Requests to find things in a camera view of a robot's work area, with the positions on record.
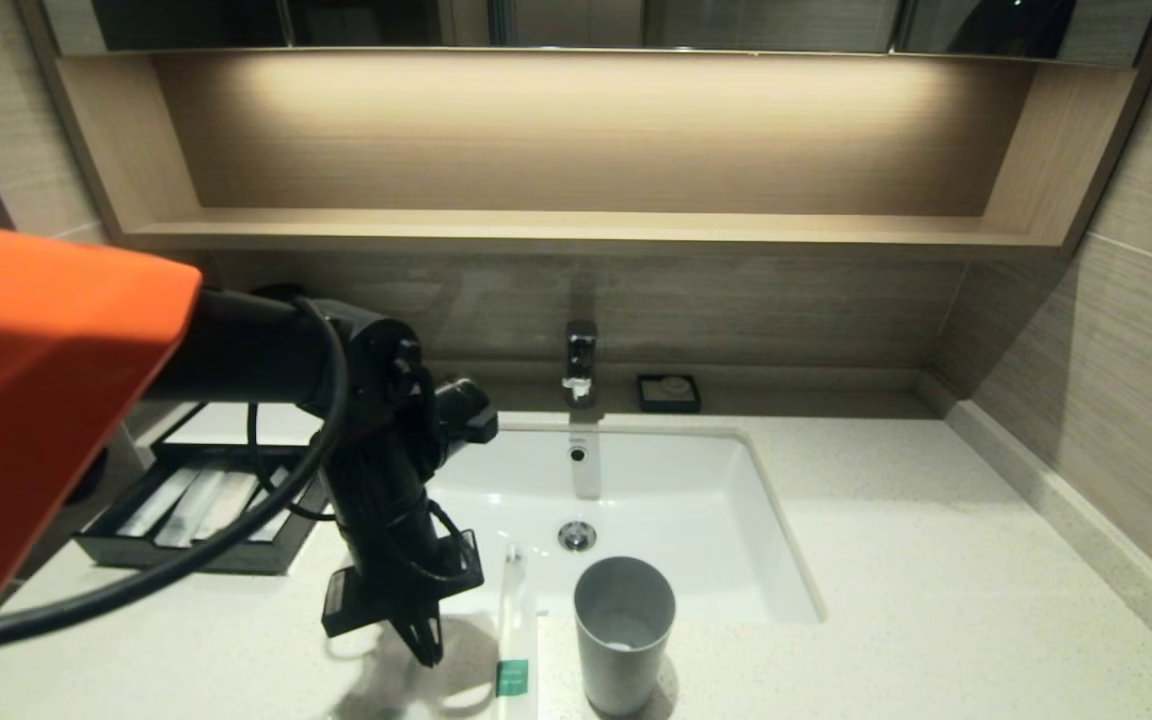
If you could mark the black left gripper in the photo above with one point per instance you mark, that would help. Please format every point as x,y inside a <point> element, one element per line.
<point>396,585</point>

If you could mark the clear plastic packet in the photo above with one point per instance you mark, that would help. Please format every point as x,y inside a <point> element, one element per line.
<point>386,690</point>

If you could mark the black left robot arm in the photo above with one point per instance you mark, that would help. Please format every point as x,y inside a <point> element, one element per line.
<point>36,400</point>

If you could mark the slim toothbrush pack green label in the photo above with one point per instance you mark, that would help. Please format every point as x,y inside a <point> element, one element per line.
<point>514,640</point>

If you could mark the chrome sink drain stopper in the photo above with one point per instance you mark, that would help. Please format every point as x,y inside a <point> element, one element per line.
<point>577,536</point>

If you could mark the square white sachet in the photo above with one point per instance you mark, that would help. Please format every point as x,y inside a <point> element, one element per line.
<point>286,510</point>

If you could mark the grey plastic cup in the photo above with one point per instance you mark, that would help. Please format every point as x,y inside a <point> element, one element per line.
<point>624,650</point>

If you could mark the white ceramic sink basin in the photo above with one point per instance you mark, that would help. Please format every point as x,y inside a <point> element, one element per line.
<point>636,500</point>

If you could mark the long white wrapped packet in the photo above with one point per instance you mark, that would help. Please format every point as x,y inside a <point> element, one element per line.
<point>158,502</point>
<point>194,508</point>

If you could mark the chrome faucet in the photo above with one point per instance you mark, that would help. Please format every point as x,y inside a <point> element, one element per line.
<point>581,360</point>

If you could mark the black soap dish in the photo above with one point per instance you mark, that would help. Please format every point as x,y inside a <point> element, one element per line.
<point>669,402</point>

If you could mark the beige round soap bar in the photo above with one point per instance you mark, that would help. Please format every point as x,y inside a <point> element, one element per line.
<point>675,385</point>

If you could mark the mirror cabinet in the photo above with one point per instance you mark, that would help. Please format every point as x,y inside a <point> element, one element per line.
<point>736,25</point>

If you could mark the wooden wall shelf niche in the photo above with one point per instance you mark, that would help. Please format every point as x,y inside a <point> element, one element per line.
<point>576,228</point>

